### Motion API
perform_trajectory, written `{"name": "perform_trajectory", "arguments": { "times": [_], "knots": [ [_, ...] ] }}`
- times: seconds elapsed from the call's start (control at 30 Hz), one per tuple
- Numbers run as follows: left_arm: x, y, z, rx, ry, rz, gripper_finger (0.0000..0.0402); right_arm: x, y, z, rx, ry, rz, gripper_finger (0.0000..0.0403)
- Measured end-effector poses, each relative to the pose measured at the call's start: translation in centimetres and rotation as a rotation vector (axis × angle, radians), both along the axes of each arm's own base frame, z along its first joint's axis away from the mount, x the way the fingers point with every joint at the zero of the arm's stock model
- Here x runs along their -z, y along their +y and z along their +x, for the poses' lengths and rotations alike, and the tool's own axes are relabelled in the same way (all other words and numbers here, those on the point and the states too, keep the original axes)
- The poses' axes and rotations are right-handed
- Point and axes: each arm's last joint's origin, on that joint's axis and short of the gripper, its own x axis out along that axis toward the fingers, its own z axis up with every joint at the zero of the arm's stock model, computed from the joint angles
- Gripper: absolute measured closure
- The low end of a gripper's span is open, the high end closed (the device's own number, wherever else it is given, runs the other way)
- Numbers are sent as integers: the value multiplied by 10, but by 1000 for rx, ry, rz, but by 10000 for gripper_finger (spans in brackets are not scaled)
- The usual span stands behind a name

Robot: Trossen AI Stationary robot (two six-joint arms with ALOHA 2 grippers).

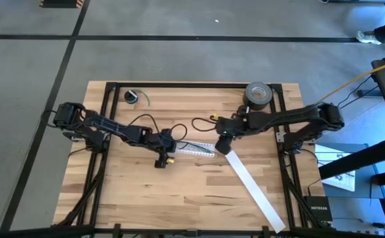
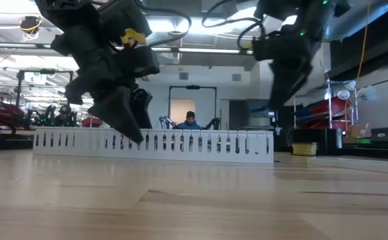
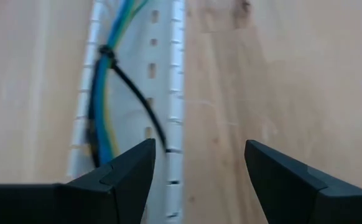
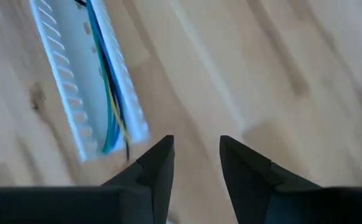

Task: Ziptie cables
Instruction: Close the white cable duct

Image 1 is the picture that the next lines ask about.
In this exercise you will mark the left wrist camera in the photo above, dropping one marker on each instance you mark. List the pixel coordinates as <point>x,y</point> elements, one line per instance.
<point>161,162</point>

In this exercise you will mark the black aluminium table frame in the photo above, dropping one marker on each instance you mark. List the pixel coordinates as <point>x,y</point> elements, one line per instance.
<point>196,85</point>

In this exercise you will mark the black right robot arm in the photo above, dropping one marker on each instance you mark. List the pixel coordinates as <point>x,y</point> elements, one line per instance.
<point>295,115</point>

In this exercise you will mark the white duct cover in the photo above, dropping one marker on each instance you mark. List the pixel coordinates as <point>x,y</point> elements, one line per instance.
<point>255,191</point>

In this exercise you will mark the black network switch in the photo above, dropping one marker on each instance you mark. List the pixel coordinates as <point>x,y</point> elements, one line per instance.
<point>318,208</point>

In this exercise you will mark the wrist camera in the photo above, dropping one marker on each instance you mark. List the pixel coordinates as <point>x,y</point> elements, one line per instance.
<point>161,162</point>
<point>222,123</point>

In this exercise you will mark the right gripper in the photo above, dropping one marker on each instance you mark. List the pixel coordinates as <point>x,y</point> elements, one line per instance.
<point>237,127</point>

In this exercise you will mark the white paper with markers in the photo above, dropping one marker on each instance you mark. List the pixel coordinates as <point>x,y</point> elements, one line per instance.
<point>341,178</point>

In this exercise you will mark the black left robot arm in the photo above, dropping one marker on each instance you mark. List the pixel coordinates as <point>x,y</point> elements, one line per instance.
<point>126,132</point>

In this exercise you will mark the grey duct tape roll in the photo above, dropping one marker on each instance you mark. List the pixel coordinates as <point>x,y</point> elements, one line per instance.
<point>250,102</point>

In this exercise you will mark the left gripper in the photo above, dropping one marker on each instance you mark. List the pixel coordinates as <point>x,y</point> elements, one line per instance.
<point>164,142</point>

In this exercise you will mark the black metal base bar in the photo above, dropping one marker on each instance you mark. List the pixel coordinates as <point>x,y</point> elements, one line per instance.
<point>354,1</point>

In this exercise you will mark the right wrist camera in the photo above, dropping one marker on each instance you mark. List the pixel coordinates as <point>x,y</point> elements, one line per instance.
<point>222,123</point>

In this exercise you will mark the black orange floor object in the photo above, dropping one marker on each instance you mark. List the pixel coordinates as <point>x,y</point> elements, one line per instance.
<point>61,3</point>

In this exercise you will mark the person's shoe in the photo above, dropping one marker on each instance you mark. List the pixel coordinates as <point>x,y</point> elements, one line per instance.
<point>367,38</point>

